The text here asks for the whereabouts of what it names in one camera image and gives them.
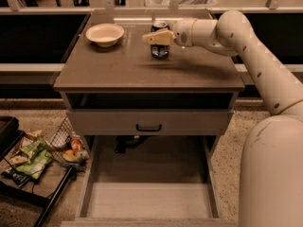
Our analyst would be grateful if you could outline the open grey middle drawer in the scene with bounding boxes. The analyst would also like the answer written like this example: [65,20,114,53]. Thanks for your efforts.
[61,136,237,227]

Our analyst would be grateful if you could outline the blue pepsi can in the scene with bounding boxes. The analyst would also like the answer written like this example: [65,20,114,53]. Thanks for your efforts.
[151,21,169,60]

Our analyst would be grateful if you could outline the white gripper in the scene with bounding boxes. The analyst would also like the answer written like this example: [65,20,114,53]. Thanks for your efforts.
[142,18,196,47]

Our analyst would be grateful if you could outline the black wire basket left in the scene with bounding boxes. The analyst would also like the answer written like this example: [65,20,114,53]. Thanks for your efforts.
[50,117,89,172]

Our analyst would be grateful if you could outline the green chip bag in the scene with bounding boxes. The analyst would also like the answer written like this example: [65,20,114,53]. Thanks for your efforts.
[16,137,52,180]

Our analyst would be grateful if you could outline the black metal cart frame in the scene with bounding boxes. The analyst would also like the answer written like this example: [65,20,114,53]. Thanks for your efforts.
[0,115,77,227]

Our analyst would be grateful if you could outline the grey top drawer front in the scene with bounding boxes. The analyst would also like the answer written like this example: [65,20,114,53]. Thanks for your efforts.
[66,109,233,135]

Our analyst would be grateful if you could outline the grey drawer cabinet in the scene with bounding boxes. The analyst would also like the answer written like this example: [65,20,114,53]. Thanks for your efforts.
[52,9,246,156]

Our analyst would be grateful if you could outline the dark blue snack bag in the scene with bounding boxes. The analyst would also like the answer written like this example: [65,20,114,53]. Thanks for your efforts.
[1,168,30,187]

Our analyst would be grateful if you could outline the white paper bowl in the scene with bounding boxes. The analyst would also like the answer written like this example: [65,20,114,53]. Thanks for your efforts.
[85,24,124,47]

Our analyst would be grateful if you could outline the orange snack packet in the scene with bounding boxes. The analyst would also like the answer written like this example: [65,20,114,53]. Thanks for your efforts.
[70,138,83,154]

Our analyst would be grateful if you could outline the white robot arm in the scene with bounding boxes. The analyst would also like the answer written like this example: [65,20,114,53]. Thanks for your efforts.
[142,10,303,227]

